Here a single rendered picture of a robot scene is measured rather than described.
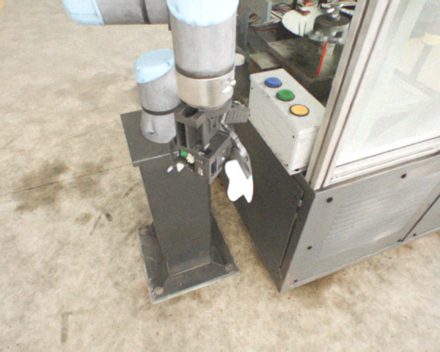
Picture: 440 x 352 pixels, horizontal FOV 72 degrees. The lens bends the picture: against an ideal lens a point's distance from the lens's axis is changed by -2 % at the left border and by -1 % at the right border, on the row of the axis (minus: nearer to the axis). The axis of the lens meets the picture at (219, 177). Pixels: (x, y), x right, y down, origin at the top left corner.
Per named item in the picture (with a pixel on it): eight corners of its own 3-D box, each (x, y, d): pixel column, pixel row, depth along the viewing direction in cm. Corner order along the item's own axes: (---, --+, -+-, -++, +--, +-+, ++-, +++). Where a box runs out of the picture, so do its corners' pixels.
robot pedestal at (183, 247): (153, 301, 132) (107, 189, 78) (137, 229, 158) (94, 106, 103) (237, 272, 142) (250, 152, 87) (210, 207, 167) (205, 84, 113)
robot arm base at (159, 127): (146, 147, 89) (139, 119, 82) (137, 119, 98) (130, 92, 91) (195, 136, 92) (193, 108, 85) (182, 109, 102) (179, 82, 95)
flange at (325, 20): (347, 31, 97) (350, 23, 95) (312, 26, 100) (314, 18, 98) (349, 19, 104) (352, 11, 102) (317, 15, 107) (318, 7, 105)
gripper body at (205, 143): (170, 169, 49) (160, 105, 40) (199, 139, 54) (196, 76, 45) (212, 188, 46) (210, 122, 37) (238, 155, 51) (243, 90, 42)
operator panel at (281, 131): (323, 165, 84) (339, 120, 73) (289, 175, 81) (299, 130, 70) (276, 110, 102) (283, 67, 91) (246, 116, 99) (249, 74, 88)
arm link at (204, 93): (196, 47, 42) (248, 61, 39) (197, 78, 45) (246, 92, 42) (162, 70, 37) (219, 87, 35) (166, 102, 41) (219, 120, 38)
